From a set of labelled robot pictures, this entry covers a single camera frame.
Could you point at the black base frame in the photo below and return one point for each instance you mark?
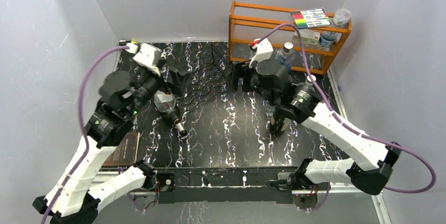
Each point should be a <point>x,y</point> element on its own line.
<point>236,184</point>

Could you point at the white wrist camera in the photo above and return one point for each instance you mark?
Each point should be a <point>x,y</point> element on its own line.
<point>262,49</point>
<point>146,55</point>

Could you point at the clear round silver-cap bottle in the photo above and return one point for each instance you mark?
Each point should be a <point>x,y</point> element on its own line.
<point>310,81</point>

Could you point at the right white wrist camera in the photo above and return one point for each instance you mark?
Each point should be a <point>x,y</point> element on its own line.
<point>262,49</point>

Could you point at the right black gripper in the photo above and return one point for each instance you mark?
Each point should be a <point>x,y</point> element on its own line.
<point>242,70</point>

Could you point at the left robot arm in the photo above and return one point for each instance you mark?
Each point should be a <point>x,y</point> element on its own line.
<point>74,199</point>

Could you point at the dark green wine bottle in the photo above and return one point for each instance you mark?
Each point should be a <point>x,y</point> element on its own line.
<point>176,119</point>

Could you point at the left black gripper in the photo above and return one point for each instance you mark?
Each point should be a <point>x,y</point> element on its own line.
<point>179,79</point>

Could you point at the white red small box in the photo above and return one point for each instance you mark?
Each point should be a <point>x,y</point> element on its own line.
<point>309,37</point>

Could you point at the clear square liquor bottle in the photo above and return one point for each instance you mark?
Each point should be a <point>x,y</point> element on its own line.
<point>165,103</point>

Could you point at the blue label plastic jar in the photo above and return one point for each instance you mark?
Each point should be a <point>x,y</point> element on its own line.
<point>327,38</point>

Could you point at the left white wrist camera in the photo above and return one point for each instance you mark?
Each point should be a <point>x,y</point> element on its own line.
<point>146,55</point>

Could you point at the brown book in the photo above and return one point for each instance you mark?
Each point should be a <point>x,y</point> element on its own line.
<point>126,152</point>

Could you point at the coloured marker pen pack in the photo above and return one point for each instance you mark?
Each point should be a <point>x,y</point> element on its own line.
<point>310,18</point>

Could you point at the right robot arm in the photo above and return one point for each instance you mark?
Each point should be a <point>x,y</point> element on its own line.
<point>369,164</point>

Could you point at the clear plastic lidded cup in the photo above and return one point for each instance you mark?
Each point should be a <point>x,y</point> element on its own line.
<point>341,17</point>

